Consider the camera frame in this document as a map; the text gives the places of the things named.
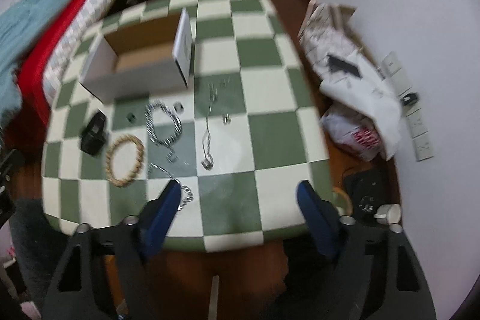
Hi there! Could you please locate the black smartphone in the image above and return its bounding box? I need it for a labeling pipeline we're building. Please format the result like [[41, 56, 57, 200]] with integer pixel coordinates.
[[327, 54, 362, 79]]

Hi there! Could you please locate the light blue blanket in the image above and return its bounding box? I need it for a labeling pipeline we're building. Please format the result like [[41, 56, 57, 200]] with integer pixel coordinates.
[[1, 0, 72, 128]]

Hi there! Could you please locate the white ceramic cup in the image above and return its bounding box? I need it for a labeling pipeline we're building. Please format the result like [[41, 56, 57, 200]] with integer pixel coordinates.
[[374, 204, 402, 225]]

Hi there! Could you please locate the small silver stud earring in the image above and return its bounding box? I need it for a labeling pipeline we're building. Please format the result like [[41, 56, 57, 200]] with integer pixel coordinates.
[[222, 114, 231, 124]]

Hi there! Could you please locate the green white checkered table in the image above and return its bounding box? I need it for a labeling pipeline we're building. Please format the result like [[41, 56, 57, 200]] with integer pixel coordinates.
[[41, 0, 335, 252]]

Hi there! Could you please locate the white red plastic bag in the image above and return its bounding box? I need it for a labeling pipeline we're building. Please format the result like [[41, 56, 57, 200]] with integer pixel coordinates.
[[320, 102, 383, 162]]

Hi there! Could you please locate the silver chain bracelet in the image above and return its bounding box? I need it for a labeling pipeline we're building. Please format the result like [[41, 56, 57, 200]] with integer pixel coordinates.
[[148, 162, 195, 212]]

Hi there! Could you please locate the thick silver chain necklace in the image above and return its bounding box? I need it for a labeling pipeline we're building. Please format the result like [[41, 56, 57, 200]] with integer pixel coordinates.
[[144, 100, 184, 148]]

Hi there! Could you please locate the wooden bead bracelet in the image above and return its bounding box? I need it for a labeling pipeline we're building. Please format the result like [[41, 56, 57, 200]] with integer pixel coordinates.
[[105, 133, 147, 189]]

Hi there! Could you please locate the white patterned cloth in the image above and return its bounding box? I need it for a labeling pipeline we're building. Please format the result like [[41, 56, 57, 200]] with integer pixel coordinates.
[[298, 0, 402, 161]]

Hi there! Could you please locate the red blanket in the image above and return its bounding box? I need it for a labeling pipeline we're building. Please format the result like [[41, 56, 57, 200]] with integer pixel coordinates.
[[6, 0, 115, 124]]

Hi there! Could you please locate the argyle patterned mattress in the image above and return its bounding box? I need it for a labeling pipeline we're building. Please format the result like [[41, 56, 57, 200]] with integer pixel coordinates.
[[41, 0, 115, 105]]

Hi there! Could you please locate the thin silver pendant necklace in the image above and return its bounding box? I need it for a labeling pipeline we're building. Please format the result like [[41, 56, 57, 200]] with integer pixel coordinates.
[[199, 81, 219, 170]]

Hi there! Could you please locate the white wall socket strip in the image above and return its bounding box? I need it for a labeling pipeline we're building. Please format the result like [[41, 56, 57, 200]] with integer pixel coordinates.
[[381, 51, 434, 162]]

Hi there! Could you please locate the black jewelry piece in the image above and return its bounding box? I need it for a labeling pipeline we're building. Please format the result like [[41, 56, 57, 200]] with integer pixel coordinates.
[[80, 110, 107, 156]]

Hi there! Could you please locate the white cardboard box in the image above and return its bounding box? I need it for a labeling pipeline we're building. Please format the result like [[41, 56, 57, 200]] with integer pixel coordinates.
[[79, 9, 193, 104]]

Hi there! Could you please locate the black charger plug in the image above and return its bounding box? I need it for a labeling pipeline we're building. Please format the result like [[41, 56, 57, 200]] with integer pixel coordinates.
[[400, 93, 419, 108]]

